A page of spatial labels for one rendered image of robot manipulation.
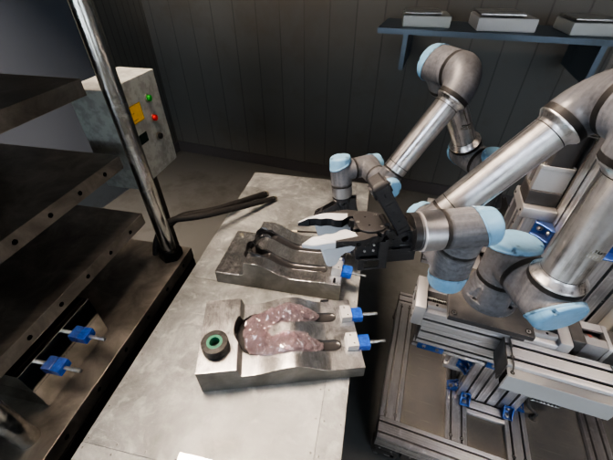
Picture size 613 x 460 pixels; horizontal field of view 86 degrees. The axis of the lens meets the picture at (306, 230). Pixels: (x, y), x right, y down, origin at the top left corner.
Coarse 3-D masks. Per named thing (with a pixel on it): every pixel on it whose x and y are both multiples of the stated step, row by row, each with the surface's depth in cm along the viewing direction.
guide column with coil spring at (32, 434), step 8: (0, 400) 82; (0, 408) 81; (8, 408) 83; (0, 416) 81; (8, 416) 83; (16, 416) 86; (0, 424) 82; (8, 424) 83; (16, 424) 85; (24, 424) 88; (32, 424) 91; (0, 432) 83; (8, 432) 84; (16, 432) 86; (24, 432) 88; (32, 432) 90; (40, 432) 94; (8, 440) 86; (16, 440) 87; (24, 440) 88; (32, 440) 90; (24, 448) 90
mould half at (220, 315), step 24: (216, 312) 110; (240, 312) 110; (336, 312) 117; (312, 336) 107; (336, 336) 109; (216, 360) 97; (240, 360) 100; (264, 360) 100; (288, 360) 98; (312, 360) 100; (336, 360) 103; (360, 360) 103; (216, 384) 99; (240, 384) 100; (264, 384) 102
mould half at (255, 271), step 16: (272, 224) 142; (240, 240) 146; (272, 240) 135; (304, 240) 142; (224, 256) 138; (240, 256) 138; (256, 256) 127; (288, 256) 133; (304, 256) 134; (320, 256) 134; (224, 272) 131; (240, 272) 131; (256, 272) 126; (272, 272) 125; (288, 272) 127; (304, 272) 127; (272, 288) 131; (288, 288) 129; (304, 288) 127; (320, 288) 125; (336, 288) 123
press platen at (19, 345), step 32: (64, 224) 126; (96, 224) 126; (128, 224) 126; (32, 256) 112; (64, 256) 112; (96, 256) 112; (0, 288) 101; (32, 288) 101; (64, 288) 101; (0, 320) 92; (32, 320) 92; (0, 352) 85
